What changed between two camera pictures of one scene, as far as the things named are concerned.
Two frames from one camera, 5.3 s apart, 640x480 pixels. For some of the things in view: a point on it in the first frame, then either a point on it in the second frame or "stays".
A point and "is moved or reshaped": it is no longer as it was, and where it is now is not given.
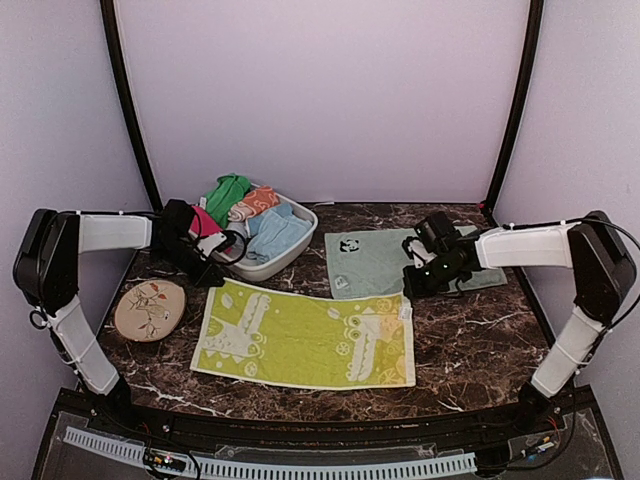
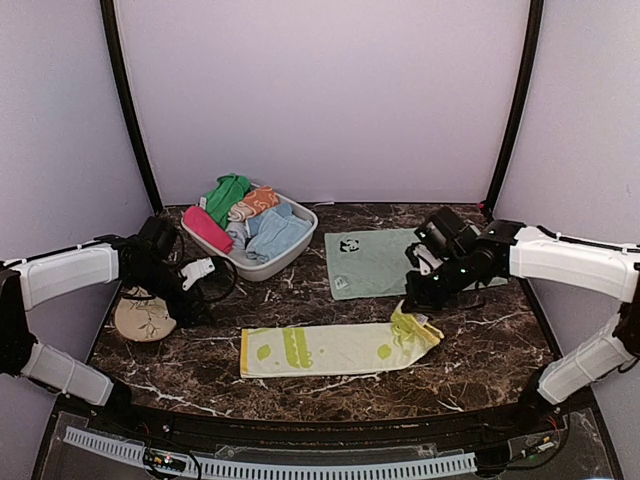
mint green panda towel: [372, 264] stays
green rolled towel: [231, 189] stays
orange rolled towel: [254, 201] stays
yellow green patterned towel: [279, 334] is moved or reshaped
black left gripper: [200, 277] to [185, 320]
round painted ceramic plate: [147, 309] stays
